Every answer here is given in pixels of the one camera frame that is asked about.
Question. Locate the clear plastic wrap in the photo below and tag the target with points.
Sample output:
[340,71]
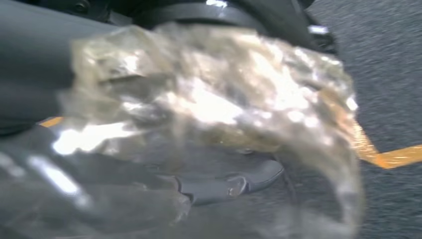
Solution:
[214,99]

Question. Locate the yellow floor tape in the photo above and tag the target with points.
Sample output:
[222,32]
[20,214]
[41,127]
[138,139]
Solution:
[395,158]

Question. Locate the black robot body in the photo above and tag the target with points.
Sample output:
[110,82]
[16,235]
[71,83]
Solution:
[280,19]

